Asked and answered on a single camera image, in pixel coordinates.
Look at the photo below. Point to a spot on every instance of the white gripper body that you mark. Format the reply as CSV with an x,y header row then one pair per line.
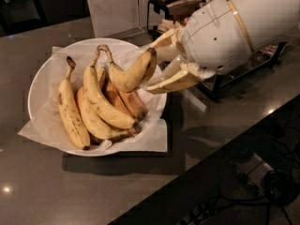
x,y
216,37

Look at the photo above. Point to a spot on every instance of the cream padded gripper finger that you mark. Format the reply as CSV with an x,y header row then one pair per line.
x,y
174,78

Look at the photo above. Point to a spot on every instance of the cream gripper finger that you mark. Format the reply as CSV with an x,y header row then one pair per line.
x,y
166,47

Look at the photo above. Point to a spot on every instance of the yellow banana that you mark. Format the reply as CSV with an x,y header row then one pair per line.
x,y
100,105
140,71
96,126

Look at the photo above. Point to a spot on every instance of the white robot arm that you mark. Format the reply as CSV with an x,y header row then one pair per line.
x,y
263,22

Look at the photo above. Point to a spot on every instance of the orange banana underneath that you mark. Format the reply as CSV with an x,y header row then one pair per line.
x,y
129,103

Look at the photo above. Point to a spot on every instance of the white round bowl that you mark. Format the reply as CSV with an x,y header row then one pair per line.
x,y
47,78

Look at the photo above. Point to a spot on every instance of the single spotted banana left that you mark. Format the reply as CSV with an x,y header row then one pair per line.
x,y
69,112

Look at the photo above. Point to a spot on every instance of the white paper bag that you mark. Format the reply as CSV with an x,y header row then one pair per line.
x,y
111,17

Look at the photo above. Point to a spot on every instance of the white paper liner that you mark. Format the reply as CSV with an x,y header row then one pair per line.
x,y
47,122

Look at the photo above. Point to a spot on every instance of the power strip on floor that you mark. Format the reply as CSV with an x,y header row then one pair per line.
x,y
251,173

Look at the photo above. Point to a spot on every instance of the black appliance top left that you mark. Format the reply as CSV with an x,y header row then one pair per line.
x,y
17,16

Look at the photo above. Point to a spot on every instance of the black wire condiment rack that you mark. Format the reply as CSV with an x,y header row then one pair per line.
x,y
175,13

